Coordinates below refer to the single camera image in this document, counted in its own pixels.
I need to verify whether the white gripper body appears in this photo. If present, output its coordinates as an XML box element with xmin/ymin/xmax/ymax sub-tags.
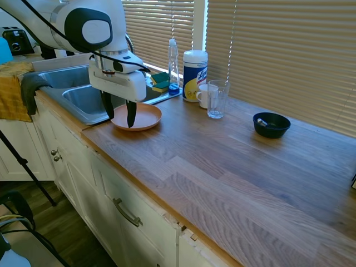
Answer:
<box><xmin>88</xmin><ymin>55</ymin><xmax>147</xmax><ymax>102</ymax></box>

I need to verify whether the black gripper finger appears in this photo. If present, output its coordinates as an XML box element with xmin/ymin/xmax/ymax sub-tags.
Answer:
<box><xmin>100</xmin><ymin>91</ymin><xmax>115</xmax><ymax>121</ymax></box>
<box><xmin>125</xmin><ymin>99</ymin><xmax>138</xmax><ymax>129</ymax></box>

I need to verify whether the stainless steel double sink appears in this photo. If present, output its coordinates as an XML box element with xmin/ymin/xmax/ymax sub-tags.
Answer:
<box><xmin>37</xmin><ymin>63</ymin><xmax>183</xmax><ymax>126</ymax></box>

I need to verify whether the white ceramic mug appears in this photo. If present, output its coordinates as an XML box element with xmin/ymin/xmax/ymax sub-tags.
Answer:
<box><xmin>195</xmin><ymin>83</ymin><xmax>219</xmax><ymax>110</ymax></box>

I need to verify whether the orange round plate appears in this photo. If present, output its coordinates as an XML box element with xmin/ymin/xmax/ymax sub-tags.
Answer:
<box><xmin>110</xmin><ymin>103</ymin><xmax>163</xmax><ymax>132</ymax></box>

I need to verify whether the yellow green sponge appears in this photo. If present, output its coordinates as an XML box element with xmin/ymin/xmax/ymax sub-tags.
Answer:
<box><xmin>150</xmin><ymin>72</ymin><xmax>170</xmax><ymax>85</ymax></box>
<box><xmin>151</xmin><ymin>80</ymin><xmax>171</xmax><ymax>94</ymax></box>

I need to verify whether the chrome kitchen faucet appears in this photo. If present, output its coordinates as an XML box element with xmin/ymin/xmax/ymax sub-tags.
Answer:
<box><xmin>125</xmin><ymin>33</ymin><xmax>136</xmax><ymax>56</ymax></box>

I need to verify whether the clear dish soap bottle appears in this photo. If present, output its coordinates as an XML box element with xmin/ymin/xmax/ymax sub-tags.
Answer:
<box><xmin>167</xmin><ymin>38</ymin><xmax>182</xmax><ymax>96</ymax></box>

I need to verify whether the white disinfecting wipes canister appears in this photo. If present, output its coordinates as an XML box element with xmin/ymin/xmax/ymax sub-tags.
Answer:
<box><xmin>182</xmin><ymin>50</ymin><xmax>209</xmax><ymax>103</ymax></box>

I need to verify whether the grey dish cloth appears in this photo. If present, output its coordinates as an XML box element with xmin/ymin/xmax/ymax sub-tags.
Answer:
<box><xmin>21</xmin><ymin>72</ymin><xmax>54</xmax><ymax>116</ymax></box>

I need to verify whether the white kitchen cabinet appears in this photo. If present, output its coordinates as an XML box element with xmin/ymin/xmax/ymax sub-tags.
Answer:
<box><xmin>0</xmin><ymin>91</ymin><xmax>237</xmax><ymax>267</ymax></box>

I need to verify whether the clear drinking glass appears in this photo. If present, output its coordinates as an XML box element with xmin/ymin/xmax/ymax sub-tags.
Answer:
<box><xmin>207</xmin><ymin>80</ymin><xmax>231</xmax><ymax>120</ymax></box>

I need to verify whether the yellow cloth towel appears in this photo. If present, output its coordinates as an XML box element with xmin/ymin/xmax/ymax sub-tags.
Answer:
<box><xmin>0</xmin><ymin>61</ymin><xmax>36</xmax><ymax>123</ymax></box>

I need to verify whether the black tripod leg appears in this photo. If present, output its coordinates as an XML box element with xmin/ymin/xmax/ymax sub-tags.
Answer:
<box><xmin>0</xmin><ymin>128</ymin><xmax>58</xmax><ymax>207</ymax></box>

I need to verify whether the black toaster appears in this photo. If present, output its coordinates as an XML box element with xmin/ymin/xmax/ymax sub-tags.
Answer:
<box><xmin>1</xmin><ymin>26</ymin><xmax>36</xmax><ymax>56</ymax></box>

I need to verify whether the blue plastic container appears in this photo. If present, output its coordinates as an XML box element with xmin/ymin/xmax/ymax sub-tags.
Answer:
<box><xmin>0</xmin><ymin>36</ymin><xmax>14</xmax><ymax>65</ymax></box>

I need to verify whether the black round bowl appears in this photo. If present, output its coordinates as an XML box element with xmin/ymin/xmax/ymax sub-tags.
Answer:
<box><xmin>252</xmin><ymin>112</ymin><xmax>291</xmax><ymax>139</ymax></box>

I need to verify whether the wide tan window blind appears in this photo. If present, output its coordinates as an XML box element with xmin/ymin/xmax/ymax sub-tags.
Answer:
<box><xmin>206</xmin><ymin>0</ymin><xmax>356</xmax><ymax>137</ymax></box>

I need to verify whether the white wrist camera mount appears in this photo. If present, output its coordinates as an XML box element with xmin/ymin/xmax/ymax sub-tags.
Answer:
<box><xmin>112</xmin><ymin>52</ymin><xmax>146</xmax><ymax>75</ymax></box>

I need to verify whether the metal bar cabinet handle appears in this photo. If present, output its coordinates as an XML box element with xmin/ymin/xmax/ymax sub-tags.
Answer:
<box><xmin>112</xmin><ymin>197</ymin><xmax>144</xmax><ymax>228</ymax></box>

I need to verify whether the black stand with cables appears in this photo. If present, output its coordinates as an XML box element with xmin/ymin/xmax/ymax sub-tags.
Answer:
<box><xmin>0</xmin><ymin>190</ymin><xmax>71</xmax><ymax>267</ymax></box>

